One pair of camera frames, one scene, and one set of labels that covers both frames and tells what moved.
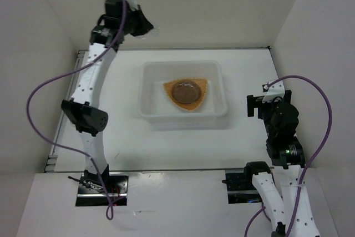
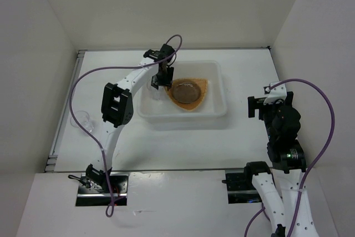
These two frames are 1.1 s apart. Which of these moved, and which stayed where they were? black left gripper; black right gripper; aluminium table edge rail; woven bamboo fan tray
Moved: black left gripper
Stayed: black right gripper; aluminium table edge rail; woven bamboo fan tray
